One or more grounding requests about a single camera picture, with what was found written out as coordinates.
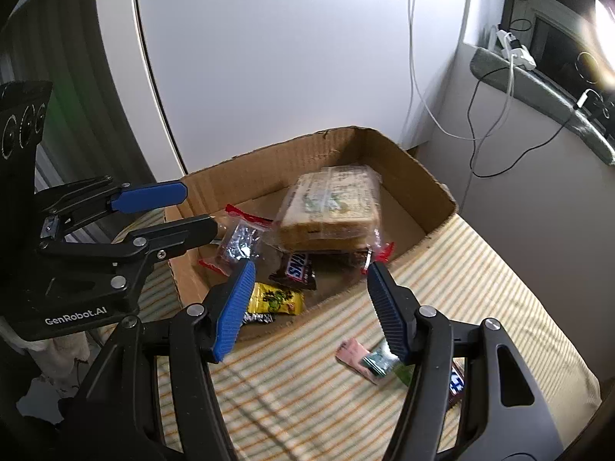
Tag white cable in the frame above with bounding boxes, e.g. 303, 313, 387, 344
404, 0, 517, 142

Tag white window frame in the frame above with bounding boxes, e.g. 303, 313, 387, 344
500, 0, 615, 106

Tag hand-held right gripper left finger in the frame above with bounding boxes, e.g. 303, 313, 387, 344
62, 259, 258, 461

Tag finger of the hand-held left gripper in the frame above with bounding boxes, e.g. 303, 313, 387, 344
37, 214, 219, 294
35, 175, 189, 241

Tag clear bread loaf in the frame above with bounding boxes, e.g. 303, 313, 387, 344
269, 166, 382, 253

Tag brown chocolate bar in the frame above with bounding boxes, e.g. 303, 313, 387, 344
444, 360, 467, 411
268, 250, 318, 291

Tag brown cardboard box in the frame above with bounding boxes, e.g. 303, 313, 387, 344
163, 126, 459, 342

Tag white power strip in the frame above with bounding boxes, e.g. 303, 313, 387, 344
495, 29, 538, 70

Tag black cable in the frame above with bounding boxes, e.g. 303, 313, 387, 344
464, 19, 584, 178

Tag grey window sill cushion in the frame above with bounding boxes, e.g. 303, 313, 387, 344
470, 45, 615, 166

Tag yellow candy packet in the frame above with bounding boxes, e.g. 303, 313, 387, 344
247, 282, 306, 316

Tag pink snack packet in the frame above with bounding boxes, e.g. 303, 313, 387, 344
336, 338, 380, 385

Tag striped bed sheet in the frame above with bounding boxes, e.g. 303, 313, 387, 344
110, 211, 601, 461

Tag white wardrobe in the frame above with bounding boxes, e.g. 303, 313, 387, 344
91, 0, 472, 178

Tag clear candy packet red ends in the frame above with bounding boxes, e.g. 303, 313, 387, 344
198, 204, 274, 278

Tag silver green snack packet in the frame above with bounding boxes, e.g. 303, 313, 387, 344
362, 346, 399, 380

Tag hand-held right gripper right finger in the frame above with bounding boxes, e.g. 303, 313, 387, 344
366, 262, 565, 461

